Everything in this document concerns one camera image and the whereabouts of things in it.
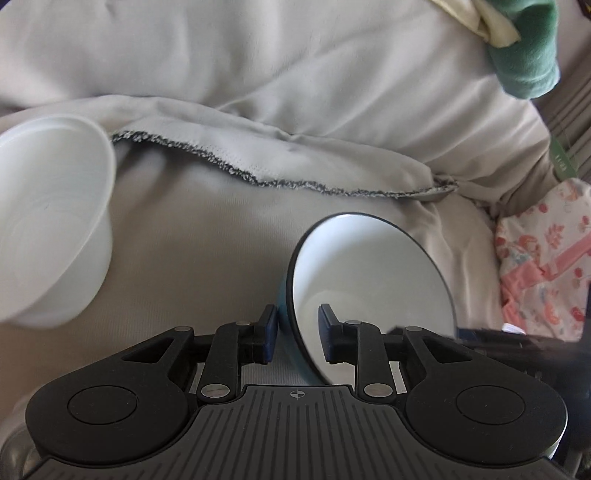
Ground pink floral cloth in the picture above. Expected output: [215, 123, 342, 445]
[493, 178, 591, 343]

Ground grey bed sheet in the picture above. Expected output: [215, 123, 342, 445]
[0, 138, 509, 416]

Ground green cloth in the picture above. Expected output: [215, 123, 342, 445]
[485, 0, 561, 99]

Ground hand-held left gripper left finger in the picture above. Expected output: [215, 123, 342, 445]
[122, 304, 280, 403]

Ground blue bowl white inside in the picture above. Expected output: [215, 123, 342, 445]
[276, 212, 459, 386]

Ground grey frayed blanket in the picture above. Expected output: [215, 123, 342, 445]
[0, 0, 557, 206]

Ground cream cloth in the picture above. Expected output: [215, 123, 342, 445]
[429, 0, 522, 48]

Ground white plastic bowl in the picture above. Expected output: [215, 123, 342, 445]
[0, 114, 117, 329]

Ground green tag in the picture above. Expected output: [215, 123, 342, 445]
[551, 137, 579, 180]

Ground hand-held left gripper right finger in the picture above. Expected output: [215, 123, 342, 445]
[318, 302, 468, 400]

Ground grey striped cushion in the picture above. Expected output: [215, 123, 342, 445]
[538, 0, 591, 182]

